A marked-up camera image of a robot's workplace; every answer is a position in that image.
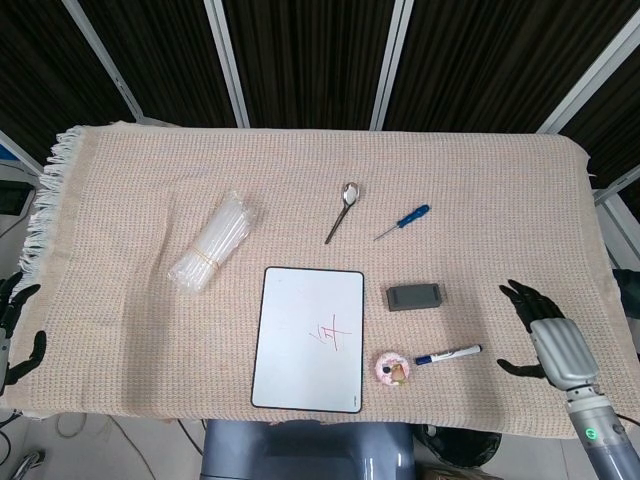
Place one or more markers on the black waste bin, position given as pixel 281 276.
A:
pixel 470 445

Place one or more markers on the dark fabric partition panel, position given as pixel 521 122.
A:
pixel 615 110
pixel 310 60
pixel 40 75
pixel 490 55
pixel 165 55

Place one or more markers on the white whiteboard with black rim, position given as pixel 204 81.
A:
pixel 305 310

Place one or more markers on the whiteboard marker with blue cap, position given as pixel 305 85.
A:
pixel 450 354

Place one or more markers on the clear plastic straw bundle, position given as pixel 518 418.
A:
pixel 215 240

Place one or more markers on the grey-blue robot torso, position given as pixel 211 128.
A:
pixel 300 450

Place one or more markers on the left black grey robot hand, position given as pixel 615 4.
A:
pixel 7 320

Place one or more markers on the metal spoon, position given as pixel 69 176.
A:
pixel 350 194

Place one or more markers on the grey whiteboard eraser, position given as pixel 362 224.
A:
pixel 415 297

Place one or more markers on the aluminium partition frame post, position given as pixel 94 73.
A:
pixel 102 54
pixel 394 60
pixel 590 80
pixel 227 60

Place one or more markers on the beige woven tablecloth with fringe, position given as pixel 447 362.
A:
pixel 125 340

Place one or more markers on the aluminium side frame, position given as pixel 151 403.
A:
pixel 617 192

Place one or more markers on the right black grey robot hand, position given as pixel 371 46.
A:
pixel 560 345

